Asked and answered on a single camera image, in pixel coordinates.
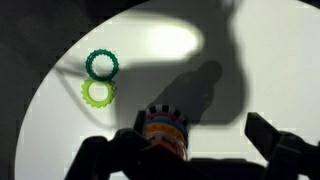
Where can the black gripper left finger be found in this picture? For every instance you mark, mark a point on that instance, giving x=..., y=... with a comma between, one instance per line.
x=140, y=124

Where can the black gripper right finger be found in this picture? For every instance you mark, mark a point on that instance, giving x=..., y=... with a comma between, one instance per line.
x=261, y=135

